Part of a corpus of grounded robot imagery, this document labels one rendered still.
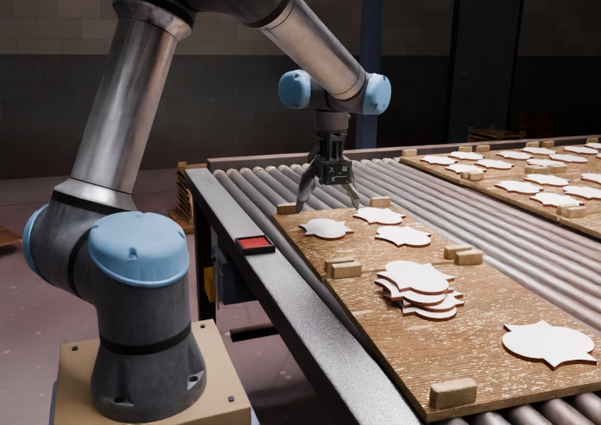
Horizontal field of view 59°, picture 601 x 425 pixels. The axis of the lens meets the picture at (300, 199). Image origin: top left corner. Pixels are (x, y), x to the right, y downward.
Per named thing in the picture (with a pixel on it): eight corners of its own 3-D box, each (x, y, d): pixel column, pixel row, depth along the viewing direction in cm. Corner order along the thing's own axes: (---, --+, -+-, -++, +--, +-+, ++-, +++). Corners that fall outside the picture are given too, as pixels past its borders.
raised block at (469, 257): (457, 267, 109) (459, 254, 108) (452, 263, 110) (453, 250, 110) (483, 264, 110) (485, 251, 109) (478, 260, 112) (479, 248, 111)
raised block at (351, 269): (333, 280, 102) (333, 267, 101) (330, 276, 103) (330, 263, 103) (361, 277, 103) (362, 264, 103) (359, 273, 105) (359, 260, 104)
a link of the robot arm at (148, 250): (135, 358, 62) (125, 250, 58) (71, 320, 69) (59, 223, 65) (211, 317, 71) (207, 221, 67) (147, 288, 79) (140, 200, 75)
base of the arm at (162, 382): (100, 438, 63) (91, 366, 60) (85, 369, 76) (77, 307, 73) (222, 401, 70) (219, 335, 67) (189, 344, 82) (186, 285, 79)
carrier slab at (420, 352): (425, 423, 66) (426, 412, 65) (324, 284, 104) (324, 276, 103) (651, 380, 75) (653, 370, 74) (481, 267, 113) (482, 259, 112)
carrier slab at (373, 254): (320, 283, 104) (320, 276, 104) (271, 219, 142) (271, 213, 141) (476, 264, 114) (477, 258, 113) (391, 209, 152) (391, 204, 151)
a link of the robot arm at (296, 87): (319, 72, 100) (351, 70, 109) (274, 69, 107) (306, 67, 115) (318, 114, 102) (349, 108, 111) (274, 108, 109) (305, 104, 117)
